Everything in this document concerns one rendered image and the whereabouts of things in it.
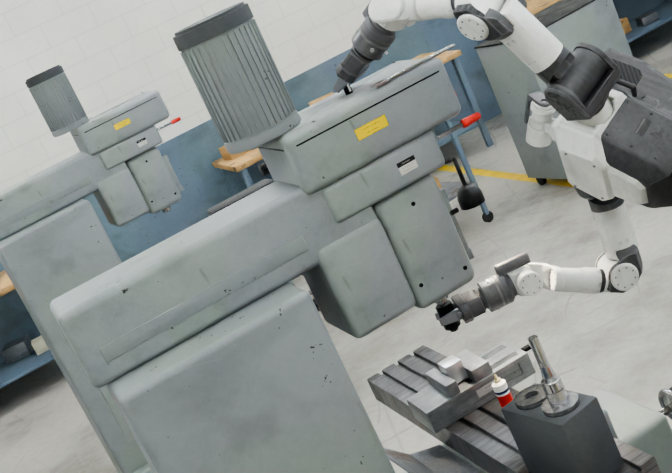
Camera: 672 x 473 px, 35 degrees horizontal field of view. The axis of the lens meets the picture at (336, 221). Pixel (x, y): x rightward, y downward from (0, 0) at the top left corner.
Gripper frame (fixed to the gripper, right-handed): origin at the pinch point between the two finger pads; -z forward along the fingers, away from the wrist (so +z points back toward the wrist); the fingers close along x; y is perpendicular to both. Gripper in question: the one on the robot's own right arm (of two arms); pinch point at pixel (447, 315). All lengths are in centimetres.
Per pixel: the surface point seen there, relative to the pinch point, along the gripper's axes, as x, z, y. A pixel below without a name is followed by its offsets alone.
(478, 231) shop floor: -426, 78, 123
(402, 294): 15.0, -9.6, -16.3
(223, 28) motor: 16, -21, -95
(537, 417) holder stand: 46.8, 5.3, 13.9
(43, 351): -544, -255, 97
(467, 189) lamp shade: -11.3, 20.1, -26.3
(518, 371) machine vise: -11.3, 12.8, 29.5
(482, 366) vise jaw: -8.8, 3.7, 22.0
